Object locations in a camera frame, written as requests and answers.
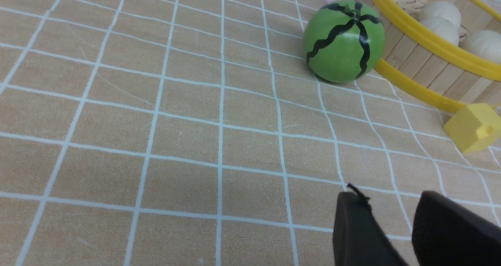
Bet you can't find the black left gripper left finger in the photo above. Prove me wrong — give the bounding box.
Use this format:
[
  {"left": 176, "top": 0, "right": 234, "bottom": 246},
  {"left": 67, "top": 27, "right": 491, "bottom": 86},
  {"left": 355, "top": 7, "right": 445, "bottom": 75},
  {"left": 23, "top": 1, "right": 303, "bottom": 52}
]
[{"left": 333, "top": 183, "right": 408, "bottom": 266}]

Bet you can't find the cream steamed bun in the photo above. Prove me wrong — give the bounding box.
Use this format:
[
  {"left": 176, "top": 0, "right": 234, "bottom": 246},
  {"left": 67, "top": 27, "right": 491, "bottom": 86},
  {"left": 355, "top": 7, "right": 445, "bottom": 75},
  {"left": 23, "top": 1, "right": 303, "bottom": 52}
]
[
  {"left": 419, "top": 18, "right": 460, "bottom": 46},
  {"left": 417, "top": 0, "right": 461, "bottom": 29},
  {"left": 459, "top": 30, "right": 501, "bottom": 63}
]

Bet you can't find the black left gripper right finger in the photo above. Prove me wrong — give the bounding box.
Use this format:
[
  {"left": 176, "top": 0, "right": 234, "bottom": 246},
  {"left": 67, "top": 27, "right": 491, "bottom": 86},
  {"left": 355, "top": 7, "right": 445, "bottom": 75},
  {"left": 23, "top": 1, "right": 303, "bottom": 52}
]
[{"left": 412, "top": 191, "right": 501, "bottom": 266}]

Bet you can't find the checkered beige tablecloth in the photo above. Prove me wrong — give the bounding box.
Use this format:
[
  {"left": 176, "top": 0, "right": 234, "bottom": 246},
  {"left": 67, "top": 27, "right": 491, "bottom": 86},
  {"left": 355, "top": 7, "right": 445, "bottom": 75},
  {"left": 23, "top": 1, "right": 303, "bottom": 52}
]
[{"left": 0, "top": 0, "right": 500, "bottom": 266}]

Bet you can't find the yellow foam cube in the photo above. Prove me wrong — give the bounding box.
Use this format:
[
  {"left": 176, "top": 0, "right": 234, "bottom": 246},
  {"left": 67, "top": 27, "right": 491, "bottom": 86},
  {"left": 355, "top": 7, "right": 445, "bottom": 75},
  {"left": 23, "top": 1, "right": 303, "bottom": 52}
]
[{"left": 443, "top": 103, "right": 501, "bottom": 153}]

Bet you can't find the green toy watermelon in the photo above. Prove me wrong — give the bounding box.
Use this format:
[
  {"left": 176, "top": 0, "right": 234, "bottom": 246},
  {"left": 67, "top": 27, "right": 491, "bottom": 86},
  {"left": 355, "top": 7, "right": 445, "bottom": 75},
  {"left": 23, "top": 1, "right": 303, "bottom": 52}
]
[{"left": 303, "top": 0, "right": 386, "bottom": 84}]

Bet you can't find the bamboo steamer tray yellow rim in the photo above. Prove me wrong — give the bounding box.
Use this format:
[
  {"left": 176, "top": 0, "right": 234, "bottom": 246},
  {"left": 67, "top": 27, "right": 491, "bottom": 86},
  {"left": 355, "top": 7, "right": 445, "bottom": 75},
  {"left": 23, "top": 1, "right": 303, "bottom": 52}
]
[{"left": 359, "top": 0, "right": 500, "bottom": 113}]

